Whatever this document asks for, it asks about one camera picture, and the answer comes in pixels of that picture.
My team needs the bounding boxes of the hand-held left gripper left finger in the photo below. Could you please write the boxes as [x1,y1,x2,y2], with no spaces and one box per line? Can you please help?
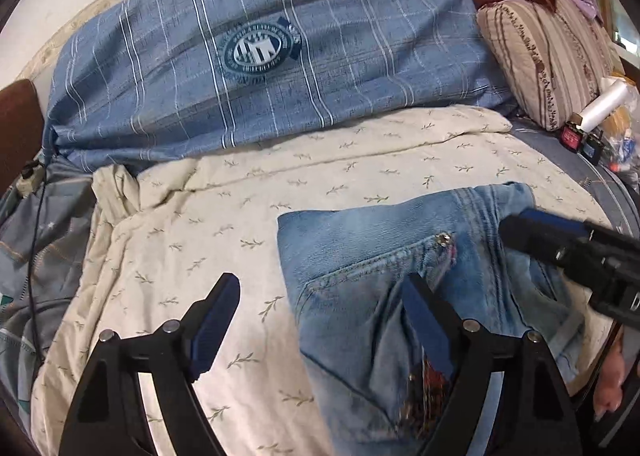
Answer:
[58,272,242,456]

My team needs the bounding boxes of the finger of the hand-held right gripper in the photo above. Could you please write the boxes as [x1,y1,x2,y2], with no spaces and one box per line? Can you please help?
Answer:
[500,208,593,264]

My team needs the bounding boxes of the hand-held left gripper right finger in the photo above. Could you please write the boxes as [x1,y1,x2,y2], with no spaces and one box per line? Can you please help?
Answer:
[401,273,585,456]

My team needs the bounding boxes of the blue denim pants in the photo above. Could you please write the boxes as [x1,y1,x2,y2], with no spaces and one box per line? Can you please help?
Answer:
[276,182,601,456]

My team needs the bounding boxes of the person's right hand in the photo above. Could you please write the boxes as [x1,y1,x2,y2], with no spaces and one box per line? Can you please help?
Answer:
[595,326,628,424]

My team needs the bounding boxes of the small red box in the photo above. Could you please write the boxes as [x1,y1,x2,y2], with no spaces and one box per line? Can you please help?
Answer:
[559,121,583,153]

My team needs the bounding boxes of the clear plastic bag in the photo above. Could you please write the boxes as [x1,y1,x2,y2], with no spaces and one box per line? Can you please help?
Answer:
[602,101,640,177]

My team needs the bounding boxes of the cream leaf-print blanket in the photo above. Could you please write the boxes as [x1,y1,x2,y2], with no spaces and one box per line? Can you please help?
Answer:
[30,105,616,456]

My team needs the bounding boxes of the white plastic roll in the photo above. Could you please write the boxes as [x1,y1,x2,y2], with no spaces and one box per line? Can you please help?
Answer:
[580,78,636,134]

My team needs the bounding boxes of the grey patterned quilt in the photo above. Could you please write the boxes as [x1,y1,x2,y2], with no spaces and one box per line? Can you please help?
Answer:
[0,156,98,432]

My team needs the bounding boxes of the striped beige pillow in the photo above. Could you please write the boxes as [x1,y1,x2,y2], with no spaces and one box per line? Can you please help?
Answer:
[475,0,626,133]

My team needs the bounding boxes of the white power strip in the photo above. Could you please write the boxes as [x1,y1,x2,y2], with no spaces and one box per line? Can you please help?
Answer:
[17,162,46,198]

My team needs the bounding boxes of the blue plaid pillow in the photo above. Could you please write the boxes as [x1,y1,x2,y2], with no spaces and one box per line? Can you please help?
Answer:
[42,0,516,174]

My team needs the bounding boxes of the brown headboard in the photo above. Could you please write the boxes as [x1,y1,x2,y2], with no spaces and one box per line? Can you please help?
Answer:
[0,79,47,197]

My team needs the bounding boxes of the black cable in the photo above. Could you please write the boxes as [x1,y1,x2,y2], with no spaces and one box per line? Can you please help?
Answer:
[25,156,51,367]

